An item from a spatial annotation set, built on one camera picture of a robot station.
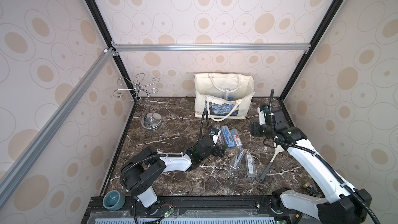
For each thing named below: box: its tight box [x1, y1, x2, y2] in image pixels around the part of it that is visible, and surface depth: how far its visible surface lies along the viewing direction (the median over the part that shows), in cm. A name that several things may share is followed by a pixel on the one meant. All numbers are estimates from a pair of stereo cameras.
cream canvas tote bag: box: [193, 73, 255, 122], surface depth 97 cm
